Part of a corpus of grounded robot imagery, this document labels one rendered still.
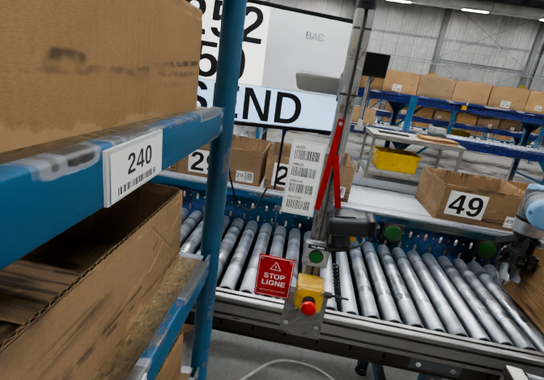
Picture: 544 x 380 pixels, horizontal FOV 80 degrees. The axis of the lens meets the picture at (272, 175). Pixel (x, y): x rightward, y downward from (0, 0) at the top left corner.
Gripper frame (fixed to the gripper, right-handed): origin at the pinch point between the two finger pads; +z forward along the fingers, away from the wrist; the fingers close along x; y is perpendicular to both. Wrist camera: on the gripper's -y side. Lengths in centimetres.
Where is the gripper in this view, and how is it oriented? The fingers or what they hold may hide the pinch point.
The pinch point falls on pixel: (502, 279)
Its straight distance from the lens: 148.5
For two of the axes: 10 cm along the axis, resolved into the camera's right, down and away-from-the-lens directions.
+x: 9.8, 1.7, -0.7
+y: -1.2, 2.8, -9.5
